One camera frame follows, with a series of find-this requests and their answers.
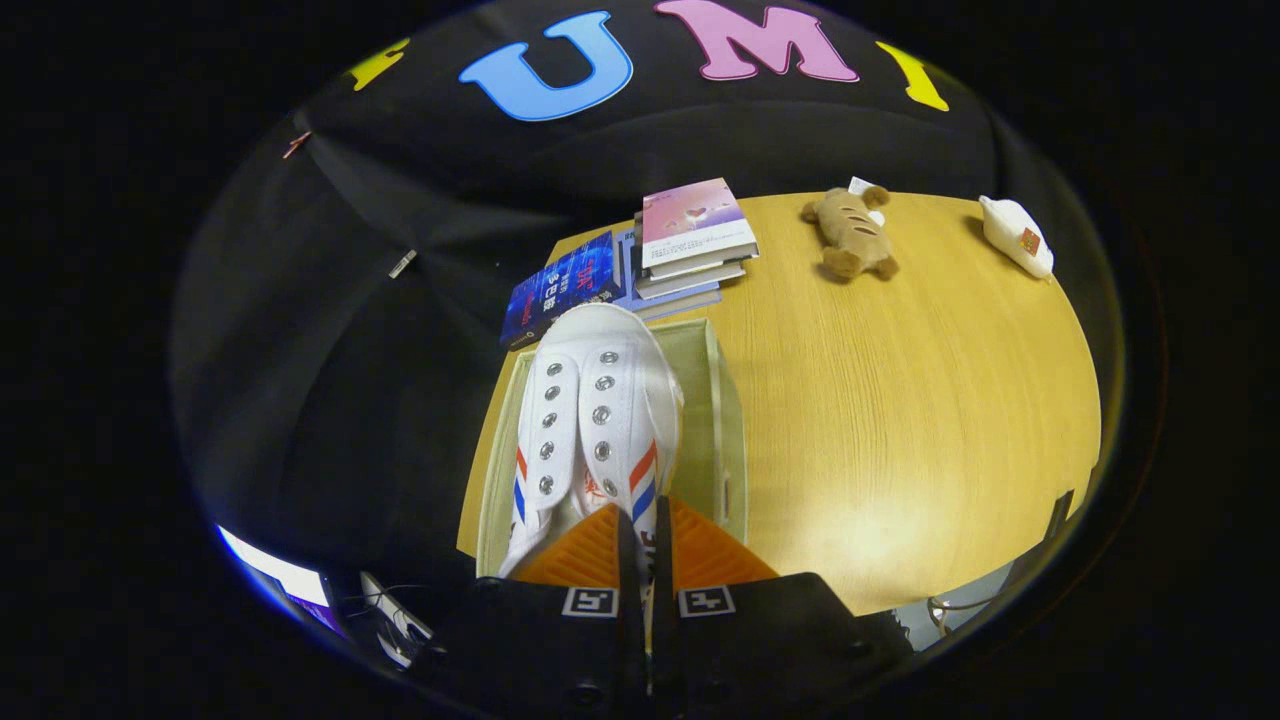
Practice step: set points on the white object with red label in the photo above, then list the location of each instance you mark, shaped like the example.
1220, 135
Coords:
1015, 235

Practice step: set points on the black and white device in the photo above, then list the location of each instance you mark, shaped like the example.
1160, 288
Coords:
398, 620

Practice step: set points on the lavender book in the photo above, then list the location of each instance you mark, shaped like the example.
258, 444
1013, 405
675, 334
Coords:
685, 303

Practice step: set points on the grey book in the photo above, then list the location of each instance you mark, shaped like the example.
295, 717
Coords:
690, 283

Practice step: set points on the beige fabric storage box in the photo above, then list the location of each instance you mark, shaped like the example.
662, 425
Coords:
705, 440

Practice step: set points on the brown plush toy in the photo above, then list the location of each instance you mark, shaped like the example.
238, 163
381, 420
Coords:
850, 235

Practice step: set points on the pink cover book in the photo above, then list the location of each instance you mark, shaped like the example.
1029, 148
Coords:
695, 220

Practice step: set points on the silver clip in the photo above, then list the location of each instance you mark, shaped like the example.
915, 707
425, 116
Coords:
402, 263

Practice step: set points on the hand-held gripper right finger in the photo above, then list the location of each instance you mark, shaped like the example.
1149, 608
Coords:
662, 650

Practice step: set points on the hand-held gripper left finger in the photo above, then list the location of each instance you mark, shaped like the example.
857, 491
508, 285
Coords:
630, 650

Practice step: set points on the white striped canvas shoe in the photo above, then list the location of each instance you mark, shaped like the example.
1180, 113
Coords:
610, 400

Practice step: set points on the computer monitor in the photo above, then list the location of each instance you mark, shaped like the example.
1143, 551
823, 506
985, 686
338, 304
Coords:
285, 580

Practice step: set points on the dark blue book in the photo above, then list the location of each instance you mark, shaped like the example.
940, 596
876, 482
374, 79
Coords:
565, 285

